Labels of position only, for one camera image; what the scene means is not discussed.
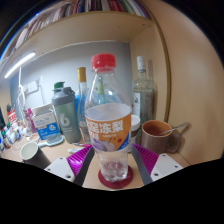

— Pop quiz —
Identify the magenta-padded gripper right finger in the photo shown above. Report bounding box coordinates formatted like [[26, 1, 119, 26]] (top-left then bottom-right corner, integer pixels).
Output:
[[130, 143, 185, 186]]

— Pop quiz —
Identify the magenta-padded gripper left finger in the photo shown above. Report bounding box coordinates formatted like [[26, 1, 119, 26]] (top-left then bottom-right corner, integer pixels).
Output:
[[43, 144, 96, 188]]

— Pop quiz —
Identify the clear orange-label drink bottle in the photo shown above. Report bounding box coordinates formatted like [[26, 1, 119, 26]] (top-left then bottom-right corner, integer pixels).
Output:
[[84, 53, 133, 183]]

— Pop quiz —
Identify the brown mug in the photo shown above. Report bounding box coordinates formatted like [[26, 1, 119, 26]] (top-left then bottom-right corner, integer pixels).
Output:
[[140, 119, 183, 155]]

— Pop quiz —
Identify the flat round red coaster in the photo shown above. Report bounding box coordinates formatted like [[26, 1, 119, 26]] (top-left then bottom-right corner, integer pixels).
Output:
[[97, 165, 134, 190]]

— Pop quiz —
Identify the light blue hairbrush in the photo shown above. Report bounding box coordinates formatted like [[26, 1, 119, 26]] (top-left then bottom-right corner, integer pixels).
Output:
[[37, 135, 65, 148]]

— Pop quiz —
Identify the white lidded jar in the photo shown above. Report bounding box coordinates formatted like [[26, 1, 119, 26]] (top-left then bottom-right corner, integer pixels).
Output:
[[128, 114, 142, 153]]

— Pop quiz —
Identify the metal spoon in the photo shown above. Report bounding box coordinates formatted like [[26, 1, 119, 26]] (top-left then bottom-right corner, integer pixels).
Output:
[[159, 121, 190, 136]]

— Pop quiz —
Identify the grey shaker bottle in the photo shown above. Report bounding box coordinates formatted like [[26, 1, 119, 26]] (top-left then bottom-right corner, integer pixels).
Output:
[[51, 87, 83, 144]]

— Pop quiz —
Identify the black mug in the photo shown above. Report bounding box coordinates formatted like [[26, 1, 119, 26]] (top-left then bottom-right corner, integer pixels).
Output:
[[19, 141, 52, 170]]

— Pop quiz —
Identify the blue and white carton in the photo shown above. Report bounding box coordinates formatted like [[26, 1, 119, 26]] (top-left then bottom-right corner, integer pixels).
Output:
[[31, 103, 63, 141]]

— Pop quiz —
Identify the blue bottle yellow cap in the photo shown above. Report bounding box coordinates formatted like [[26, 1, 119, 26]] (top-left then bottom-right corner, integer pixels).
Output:
[[74, 66, 90, 141]]

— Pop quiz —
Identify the clear glass bottle white cap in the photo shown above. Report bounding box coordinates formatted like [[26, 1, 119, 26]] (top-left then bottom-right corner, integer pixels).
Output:
[[132, 55, 157, 128]]

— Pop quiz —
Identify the green-capped bottle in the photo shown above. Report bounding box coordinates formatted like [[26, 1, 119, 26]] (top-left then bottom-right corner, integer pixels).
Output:
[[96, 75, 106, 96]]

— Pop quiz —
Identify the red and white can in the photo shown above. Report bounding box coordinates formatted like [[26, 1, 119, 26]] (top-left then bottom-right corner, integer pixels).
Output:
[[7, 108, 19, 131]]

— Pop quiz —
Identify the wooden wardrobe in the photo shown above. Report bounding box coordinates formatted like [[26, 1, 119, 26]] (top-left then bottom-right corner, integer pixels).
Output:
[[129, 0, 224, 167]]

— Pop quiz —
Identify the white gooseneck stand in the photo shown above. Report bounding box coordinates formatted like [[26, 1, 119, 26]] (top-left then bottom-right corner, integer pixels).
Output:
[[15, 66, 27, 112]]

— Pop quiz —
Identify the under-shelf light strip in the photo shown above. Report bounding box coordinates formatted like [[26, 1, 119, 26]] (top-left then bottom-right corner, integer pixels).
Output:
[[3, 51, 37, 80]]

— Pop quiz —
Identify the wooden shelf unit with books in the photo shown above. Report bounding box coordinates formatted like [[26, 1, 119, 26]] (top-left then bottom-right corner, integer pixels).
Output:
[[0, 0, 158, 78]]

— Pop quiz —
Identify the white wall socket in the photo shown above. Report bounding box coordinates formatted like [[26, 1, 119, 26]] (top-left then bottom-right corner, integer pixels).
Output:
[[26, 80, 40, 95]]

